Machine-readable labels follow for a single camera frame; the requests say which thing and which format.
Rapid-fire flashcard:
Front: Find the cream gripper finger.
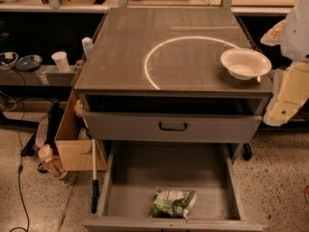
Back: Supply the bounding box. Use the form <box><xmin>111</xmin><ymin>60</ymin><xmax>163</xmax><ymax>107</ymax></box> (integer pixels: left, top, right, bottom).
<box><xmin>260</xmin><ymin>20</ymin><xmax>284</xmax><ymax>46</ymax></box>

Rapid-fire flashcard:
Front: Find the green jalapeno chip bag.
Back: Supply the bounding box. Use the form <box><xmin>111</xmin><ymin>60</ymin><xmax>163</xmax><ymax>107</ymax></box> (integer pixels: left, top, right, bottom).
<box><xmin>152</xmin><ymin>188</ymin><xmax>197</xmax><ymax>218</ymax></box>

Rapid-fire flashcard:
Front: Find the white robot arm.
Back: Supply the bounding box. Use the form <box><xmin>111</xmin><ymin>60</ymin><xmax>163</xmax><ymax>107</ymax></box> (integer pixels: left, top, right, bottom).
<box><xmin>260</xmin><ymin>0</ymin><xmax>309</xmax><ymax>127</ymax></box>

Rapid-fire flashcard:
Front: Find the grey drawer cabinet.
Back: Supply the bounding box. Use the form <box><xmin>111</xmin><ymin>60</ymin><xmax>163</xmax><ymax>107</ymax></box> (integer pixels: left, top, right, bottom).
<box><xmin>72</xmin><ymin>6</ymin><xmax>274</xmax><ymax>161</ymax></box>

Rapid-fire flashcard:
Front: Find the open grey middle drawer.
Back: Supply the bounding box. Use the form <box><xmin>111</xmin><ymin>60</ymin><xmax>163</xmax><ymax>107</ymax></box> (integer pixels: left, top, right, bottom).
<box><xmin>83</xmin><ymin>142</ymin><xmax>263</xmax><ymax>232</ymax></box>

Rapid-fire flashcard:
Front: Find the closed grey top drawer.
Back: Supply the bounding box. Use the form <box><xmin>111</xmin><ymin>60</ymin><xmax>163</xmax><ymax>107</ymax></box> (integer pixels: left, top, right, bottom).
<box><xmin>85</xmin><ymin>112</ymin><xmax>262</xmax><ymax>143</ymax></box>

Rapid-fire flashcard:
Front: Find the white bowl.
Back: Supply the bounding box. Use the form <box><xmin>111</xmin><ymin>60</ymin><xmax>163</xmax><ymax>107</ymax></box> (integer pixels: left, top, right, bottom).
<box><xmin>220</xmin><ymin>48</ymin><xmax>271</xmax><ymax>80</ymax></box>

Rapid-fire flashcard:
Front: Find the black cabinet caster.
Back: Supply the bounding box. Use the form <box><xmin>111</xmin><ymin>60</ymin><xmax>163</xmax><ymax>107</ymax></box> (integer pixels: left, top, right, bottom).
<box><xmin>242</xmin><ymin>143</ymin><xmax>252</xmax><ymax>160</ymax></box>

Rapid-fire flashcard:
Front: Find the white bottle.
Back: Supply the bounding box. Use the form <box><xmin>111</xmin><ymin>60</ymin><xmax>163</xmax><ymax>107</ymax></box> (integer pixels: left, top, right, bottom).
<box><xmin>81</xmin><ymin>37</ymin><xmax>94</xmax><ymax>58</ymax></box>

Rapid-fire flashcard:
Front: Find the white paper cup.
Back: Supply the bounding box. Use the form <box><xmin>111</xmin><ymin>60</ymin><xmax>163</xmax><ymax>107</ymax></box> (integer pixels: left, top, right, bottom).
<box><xmin>51</xmin><ymin>51</ymin><xmax>70</xmax><ymax>73</ymax></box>

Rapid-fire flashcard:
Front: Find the white pole black grip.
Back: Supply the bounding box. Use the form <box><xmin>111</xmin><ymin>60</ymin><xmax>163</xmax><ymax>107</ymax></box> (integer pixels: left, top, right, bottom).
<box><xmin>91</xmin><ymin>139</ymin><xmax>99</xmax><ymax>214</ymax></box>

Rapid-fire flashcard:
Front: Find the cardboard box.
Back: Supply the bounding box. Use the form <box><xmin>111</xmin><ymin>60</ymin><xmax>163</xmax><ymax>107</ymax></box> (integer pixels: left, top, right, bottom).
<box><xmin>55</xmin><ymin>91</ymin><xmax>93</xmax><ymax>171</ymax></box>

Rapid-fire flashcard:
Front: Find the grey low shelf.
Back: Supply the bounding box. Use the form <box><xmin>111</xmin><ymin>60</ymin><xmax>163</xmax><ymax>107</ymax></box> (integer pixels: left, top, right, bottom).
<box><xmin>0</xmin><ymin>65</ymin><xmax>76</xmax><ymax>86</ymax></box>

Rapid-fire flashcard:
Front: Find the dark blue plate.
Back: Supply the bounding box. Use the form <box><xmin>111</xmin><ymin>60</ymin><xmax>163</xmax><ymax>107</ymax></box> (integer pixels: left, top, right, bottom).
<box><xmin>15</xmin><ymin>54</ymin><xmax>42</xmax><ymax>72</ymax></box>

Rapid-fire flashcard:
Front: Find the brown plastic bottle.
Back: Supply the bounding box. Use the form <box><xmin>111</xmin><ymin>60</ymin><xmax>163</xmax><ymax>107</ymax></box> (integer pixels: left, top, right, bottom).
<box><xmin>38</xmin><ymin>144</ymin><xmax>68</xmax><ymax>179</ymax></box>

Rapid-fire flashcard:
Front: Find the bowl with blue pattern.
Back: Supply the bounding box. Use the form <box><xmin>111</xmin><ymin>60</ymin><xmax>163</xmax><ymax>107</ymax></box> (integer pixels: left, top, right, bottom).
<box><xmin>0</xmin><ymin>51</ymin><xmax>18</xmax><ymax>72</ymax></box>

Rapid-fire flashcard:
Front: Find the black floor cable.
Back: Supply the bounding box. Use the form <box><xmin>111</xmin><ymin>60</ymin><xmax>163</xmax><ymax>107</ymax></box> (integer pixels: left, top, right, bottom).
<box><xmin>9</xmin><ymin>65</ymin><xmax>31</xmax><ymax>232</ymax></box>

